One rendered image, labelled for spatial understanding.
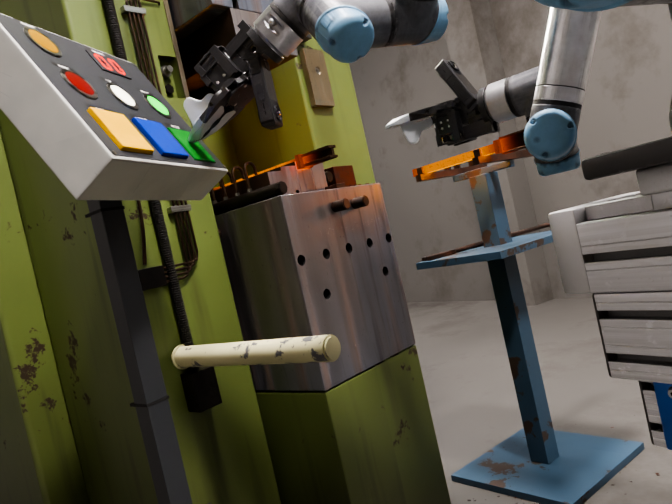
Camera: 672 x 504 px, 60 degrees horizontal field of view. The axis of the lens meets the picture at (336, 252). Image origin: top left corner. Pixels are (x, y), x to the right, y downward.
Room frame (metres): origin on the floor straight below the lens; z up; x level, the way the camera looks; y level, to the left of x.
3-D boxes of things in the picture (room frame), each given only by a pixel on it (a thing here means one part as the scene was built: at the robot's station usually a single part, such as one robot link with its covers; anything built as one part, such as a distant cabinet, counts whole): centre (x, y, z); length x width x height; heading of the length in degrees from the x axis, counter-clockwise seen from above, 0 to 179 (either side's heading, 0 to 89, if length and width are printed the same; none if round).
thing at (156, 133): (0.92, 0.23, 1.01); 0.07 x 0.05 x 0.07; 164
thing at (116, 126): (0.82, 0.26, 1.01); 0.07 x 0.05 x 0.07; 164
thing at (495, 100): (1.11, -0.37, 0.98); 0.08 x 0.05 x 0.08; 139
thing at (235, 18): (1.57, 0.21, 1.32); 0.42 x 0.20 x 0.10; 49
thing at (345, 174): (1.61, -0.02, 0.95); 0.12 x 0.09 x 0.07; 49
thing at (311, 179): (1.57, 0.21, 0.96); 0.42 x 0.20 x 0.09; 49
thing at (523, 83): (1.06, -0.43, 0.98); 0.11 x 0.08 x 0.09; 49
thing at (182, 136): (1.02, 0.21, 1.00); 0.07 x 0.05 x 0.07; 164
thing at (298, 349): (1.11, 0.21, 0.62); 0.44 x 0.05 x 0.05; 49
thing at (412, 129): (1.18, -0.20, 0.97); 0.09 x 0.03 x 0.06; 85
